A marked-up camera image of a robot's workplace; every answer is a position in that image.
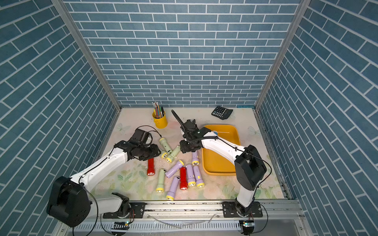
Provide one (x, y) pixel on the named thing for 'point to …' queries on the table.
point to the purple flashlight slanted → (179, 164)
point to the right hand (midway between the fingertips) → (184, 148)
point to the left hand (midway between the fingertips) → (161, 153)
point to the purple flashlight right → (199, 182)
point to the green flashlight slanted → (175, 151)
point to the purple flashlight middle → (191, 181)
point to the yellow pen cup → (160, 123)
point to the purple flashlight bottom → (170, 194)
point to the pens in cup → (158, 111)
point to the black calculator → (222, 112)
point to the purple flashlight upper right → (195, 161)
